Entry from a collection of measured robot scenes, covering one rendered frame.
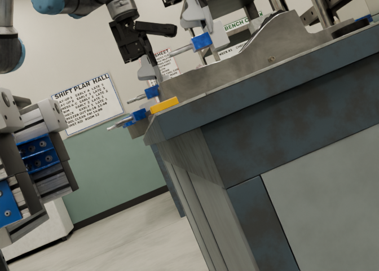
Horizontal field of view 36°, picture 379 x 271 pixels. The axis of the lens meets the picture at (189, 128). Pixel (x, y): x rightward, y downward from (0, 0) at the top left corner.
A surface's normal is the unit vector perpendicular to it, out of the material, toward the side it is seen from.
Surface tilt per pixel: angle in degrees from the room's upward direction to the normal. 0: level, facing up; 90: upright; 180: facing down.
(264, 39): 90
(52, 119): 90
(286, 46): 90
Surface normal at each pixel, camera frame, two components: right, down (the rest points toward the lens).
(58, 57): 0.07, -0.03
